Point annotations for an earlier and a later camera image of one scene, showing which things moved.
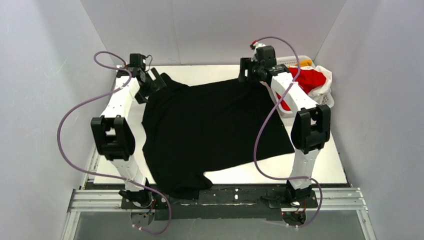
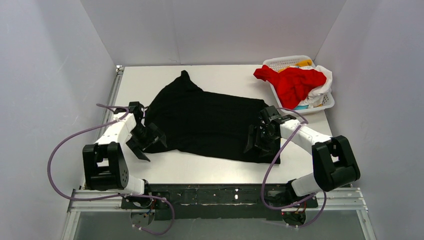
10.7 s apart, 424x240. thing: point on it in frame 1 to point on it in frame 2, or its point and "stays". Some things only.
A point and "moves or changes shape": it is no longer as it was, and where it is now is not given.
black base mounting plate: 220,203 stays
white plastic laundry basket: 291,61 stays
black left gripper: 149,85 to 147,142
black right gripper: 245,71 to 260,143
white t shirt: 325,89 stays
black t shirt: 187,131 moves or changes shape
